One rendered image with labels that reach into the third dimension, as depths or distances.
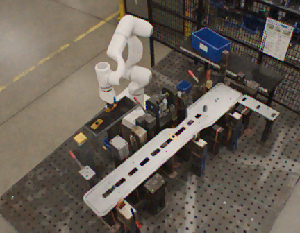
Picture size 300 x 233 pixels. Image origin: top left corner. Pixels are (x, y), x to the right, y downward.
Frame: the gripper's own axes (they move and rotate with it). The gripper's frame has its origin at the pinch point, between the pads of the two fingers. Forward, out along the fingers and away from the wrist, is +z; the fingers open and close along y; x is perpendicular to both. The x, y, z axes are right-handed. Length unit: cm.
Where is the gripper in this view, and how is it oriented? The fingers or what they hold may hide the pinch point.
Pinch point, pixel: (110, 105)
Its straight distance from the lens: 207.2
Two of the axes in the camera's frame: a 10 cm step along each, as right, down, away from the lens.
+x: 5.8, -6.2, 5.3
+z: 0.5, 6.8, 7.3
